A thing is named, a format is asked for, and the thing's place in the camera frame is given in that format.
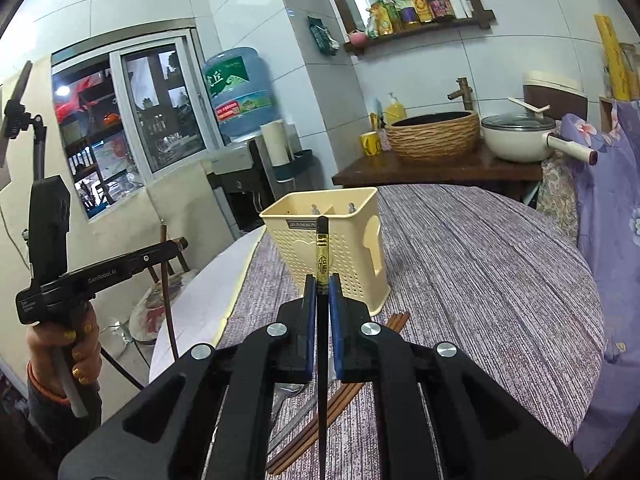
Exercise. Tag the yellow mug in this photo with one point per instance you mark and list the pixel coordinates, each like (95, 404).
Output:
(371, 143)

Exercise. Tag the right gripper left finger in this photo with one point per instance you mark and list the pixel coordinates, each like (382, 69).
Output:
(295, 354)

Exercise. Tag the dark wooden counter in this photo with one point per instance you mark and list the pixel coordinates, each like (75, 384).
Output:
(480, 166)

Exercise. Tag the black gold chopstick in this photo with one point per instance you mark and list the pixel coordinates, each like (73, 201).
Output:
(322, 309)

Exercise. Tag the purple striped tablecloth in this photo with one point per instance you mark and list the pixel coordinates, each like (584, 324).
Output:
(503, 283)

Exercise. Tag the brass faucet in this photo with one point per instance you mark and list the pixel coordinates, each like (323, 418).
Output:
(464, 92)

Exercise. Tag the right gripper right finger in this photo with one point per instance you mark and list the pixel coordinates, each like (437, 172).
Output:
(352, 361)

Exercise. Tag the cream plastic utensil holder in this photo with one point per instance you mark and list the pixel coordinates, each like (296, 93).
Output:
(356, 251)

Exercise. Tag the purple floral cloth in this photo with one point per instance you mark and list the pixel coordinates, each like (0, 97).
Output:
(607, 197)

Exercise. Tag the water dispenser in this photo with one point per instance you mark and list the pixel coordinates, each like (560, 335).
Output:
(242, 174)

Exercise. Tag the brown chopsticks on table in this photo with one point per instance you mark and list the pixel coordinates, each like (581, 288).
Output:
(337, 405)

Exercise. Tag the rice cooker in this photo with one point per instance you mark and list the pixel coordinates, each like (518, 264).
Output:
(562, 95)

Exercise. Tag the pink bowl on shelf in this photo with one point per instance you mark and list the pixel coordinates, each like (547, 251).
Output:
(358, 39)

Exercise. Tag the yellow box roll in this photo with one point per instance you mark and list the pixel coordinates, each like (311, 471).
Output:
(615, 57)

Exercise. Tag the woven basin sink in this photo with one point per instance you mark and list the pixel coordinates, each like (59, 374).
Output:
(433, 137)

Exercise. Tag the yellow soap bottle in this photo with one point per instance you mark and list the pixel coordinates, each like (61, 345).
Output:
(395, 112)

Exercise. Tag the blue water jug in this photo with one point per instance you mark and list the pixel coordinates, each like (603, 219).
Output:
(240, 92)

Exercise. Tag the window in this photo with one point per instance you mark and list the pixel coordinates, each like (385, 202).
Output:
(131, 112)

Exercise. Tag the white pot with lid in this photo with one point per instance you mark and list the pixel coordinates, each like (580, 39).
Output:
(527, 138)

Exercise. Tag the green hanging packet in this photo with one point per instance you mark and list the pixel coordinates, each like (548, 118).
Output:
(325, 43)

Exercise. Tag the yellow oil bottle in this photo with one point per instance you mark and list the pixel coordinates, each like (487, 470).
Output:
(382, 20)

